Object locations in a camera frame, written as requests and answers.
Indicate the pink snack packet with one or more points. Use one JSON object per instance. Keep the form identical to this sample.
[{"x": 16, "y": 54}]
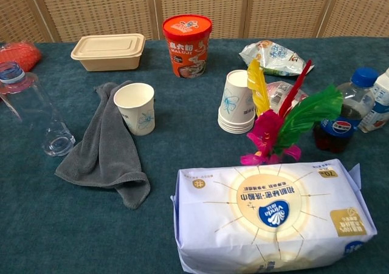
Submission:
[{"x": 282, "y": 93}]

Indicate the red instant noodle tub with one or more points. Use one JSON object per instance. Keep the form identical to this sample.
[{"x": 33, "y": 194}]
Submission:
[{"x": 185, "y": 52}]

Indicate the white milk drink bottle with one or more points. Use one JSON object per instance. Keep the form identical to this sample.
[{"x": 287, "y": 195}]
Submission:
[{"x": 380, "y": 104}]

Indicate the red bubble wrap package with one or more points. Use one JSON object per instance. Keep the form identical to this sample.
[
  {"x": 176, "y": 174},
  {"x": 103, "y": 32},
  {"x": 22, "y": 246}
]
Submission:
[{"x": 24, "y": 53}]

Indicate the stack of paper cups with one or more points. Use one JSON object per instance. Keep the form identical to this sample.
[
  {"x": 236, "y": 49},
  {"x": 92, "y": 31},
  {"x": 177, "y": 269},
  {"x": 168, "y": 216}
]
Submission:
[{"x": 234, "y": 104}]

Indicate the beige lidded lunch box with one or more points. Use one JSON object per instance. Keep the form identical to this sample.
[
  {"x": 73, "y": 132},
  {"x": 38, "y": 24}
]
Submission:
[{"x": 106, "y": 47}]

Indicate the grey microfibre towel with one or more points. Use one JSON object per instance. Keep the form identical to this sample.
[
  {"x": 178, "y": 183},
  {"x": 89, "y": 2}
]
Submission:
[{"x": 103, "y": 158}]

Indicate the clear plastic bottle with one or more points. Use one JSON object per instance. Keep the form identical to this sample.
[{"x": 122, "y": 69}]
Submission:
[{"x": 45, "y": 119}]

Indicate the white Vinda tissue pack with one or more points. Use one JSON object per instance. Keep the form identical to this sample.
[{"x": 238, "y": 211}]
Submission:
[{"x": 243, "y": 219}]

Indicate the teal tablecloth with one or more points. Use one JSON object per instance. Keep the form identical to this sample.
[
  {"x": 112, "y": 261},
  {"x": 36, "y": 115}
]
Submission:
[{"x": 60, "y": 240}]

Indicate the white blue snack bag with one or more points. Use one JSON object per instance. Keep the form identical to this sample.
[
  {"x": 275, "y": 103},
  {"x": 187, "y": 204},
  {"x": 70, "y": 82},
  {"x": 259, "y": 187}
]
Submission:
[{"x": 273, "y": 58}]

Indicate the Pepsi cola bottle blue cap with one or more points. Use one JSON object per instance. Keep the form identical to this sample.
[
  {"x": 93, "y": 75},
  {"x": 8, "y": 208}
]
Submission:
[{"x": 337, "y": 128}]

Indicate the woven rattan folding screen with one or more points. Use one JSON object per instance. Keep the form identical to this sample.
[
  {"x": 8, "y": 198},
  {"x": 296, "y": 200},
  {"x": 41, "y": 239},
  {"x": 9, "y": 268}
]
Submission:
[{"x": 91, "y": 6}]

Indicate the colourful feather shuttlecock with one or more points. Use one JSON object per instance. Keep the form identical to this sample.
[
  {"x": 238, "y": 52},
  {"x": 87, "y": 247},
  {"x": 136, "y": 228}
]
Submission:
[{"x": 267, "y": 125}]

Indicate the paper cup blue flower print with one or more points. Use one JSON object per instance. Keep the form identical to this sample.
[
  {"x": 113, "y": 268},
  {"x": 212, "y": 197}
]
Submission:
[{"x": 143, "y": 116}]

